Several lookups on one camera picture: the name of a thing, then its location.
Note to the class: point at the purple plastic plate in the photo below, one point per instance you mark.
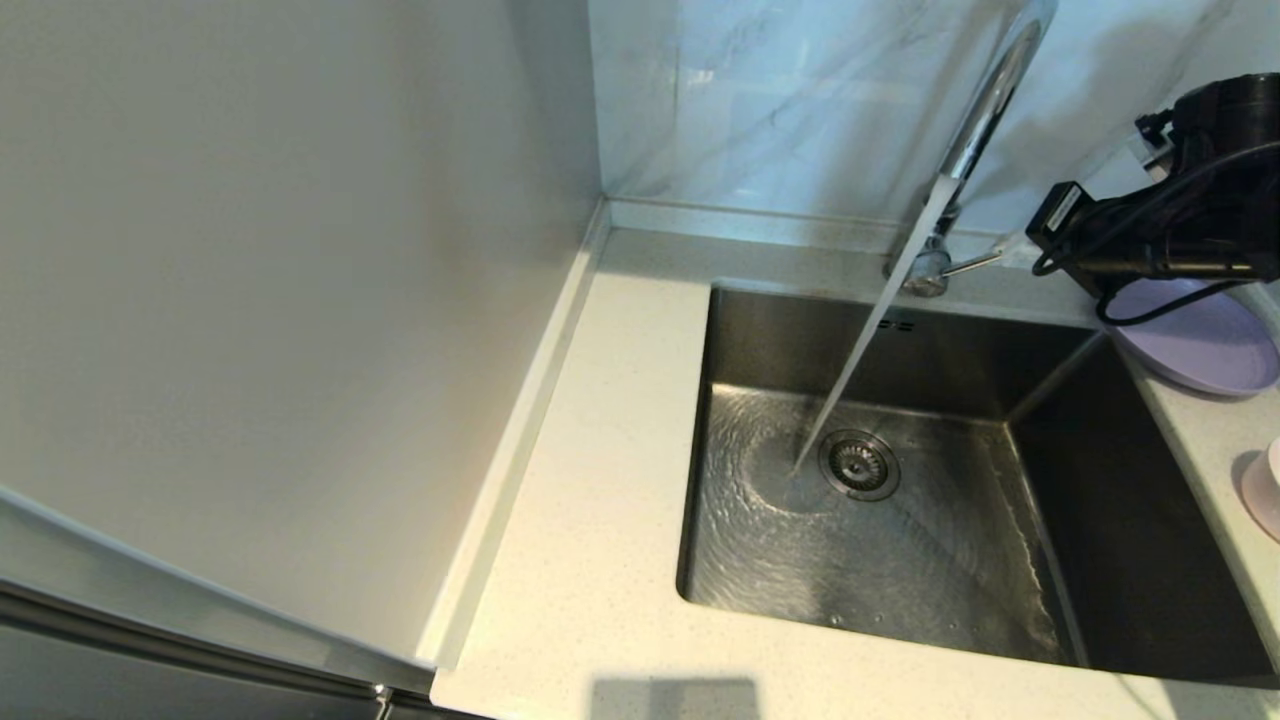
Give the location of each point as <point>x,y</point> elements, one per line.
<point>1200,345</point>

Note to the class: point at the round metal drain strainer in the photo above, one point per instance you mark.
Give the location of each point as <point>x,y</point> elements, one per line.
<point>858,465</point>

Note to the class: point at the stainless steel sink basin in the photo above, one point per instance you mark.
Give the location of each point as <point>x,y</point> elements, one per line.
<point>930,580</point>

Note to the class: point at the tall cabinet unit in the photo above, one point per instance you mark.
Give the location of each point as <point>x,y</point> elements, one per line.
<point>250,300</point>

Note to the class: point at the chrome gooseneck faucet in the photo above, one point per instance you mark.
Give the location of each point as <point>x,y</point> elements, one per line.
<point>985,110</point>

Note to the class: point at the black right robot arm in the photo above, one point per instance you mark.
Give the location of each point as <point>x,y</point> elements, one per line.
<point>1235,120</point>

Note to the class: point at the pink plastic bowl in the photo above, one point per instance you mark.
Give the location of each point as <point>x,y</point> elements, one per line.
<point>1265,495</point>

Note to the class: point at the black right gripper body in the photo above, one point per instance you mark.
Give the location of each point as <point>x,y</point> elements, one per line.
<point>1200,240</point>

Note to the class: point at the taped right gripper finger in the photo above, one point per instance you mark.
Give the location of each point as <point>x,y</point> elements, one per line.
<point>1018,250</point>

